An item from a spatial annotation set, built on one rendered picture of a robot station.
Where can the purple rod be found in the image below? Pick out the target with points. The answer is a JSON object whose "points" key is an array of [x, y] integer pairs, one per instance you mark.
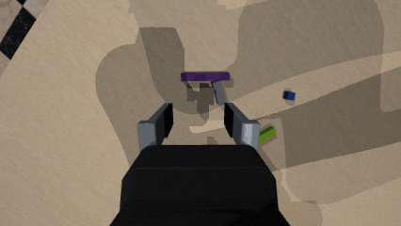
{"points": [[205, 76]]}

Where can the lime green rod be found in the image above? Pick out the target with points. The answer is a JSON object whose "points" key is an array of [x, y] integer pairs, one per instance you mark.
{"points": [[266, 134]]}

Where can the grey rod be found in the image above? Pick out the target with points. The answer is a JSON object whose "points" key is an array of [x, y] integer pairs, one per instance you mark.
{"points": [[219, 93]]}

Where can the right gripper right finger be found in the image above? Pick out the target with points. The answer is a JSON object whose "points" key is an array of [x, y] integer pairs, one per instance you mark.
{"points": [[240, 128]]}

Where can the small blue cube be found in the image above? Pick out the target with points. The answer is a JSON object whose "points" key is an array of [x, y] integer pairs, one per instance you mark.
{"points": [[289, 95]]}

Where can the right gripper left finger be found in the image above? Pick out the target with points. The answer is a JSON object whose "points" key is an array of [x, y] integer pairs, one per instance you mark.
{"points": [[156, 128]]}

